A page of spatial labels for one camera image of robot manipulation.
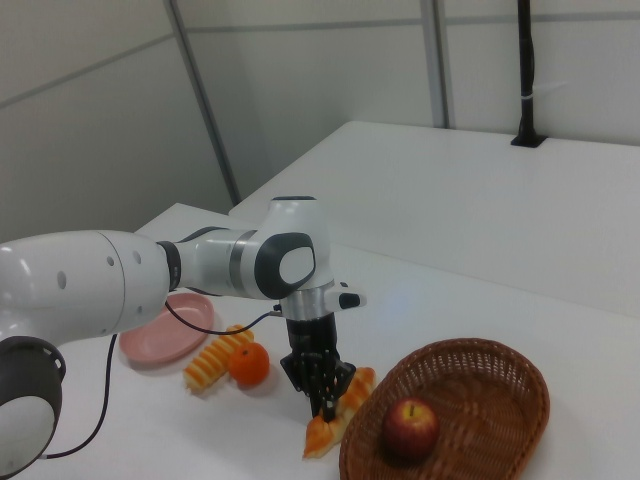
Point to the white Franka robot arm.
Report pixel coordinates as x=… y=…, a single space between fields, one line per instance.
x=75 y=285

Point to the braided toy bread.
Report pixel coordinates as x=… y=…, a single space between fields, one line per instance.
x=320 y=440

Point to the toy orange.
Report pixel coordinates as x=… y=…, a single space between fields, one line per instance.
x=248 y=364

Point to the pink plate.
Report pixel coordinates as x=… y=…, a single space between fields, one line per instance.
x=165 y=345

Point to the red toy apple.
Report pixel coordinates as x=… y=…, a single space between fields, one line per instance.
x=411 y=427

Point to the black pole with base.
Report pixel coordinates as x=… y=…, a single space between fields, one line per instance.
x=526 y=75

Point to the striped toy bread roll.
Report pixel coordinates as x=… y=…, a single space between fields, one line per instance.
x=210 y=360

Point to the brown woven basket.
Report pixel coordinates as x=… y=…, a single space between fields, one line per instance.
x=500 y=400

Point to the white desk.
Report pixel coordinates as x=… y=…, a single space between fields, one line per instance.
x=450 y=200

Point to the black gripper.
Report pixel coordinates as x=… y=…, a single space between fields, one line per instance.
x=312 y=335

